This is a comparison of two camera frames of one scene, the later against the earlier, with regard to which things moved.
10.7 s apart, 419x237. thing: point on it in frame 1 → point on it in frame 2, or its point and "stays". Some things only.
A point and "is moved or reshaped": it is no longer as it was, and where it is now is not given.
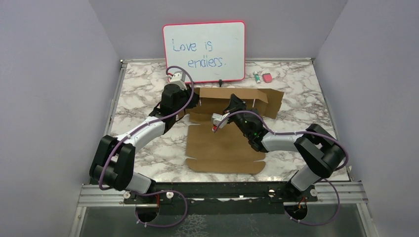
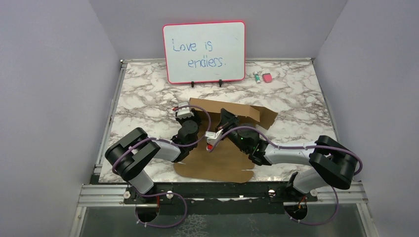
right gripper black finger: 236,104 → 228,120
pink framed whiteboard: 211,52 stays
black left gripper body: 185,96 → 194,118
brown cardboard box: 227,150 is moved or reshaped
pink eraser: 267,77 stays
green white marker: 257,78 stays
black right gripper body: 237,120 → 232,137
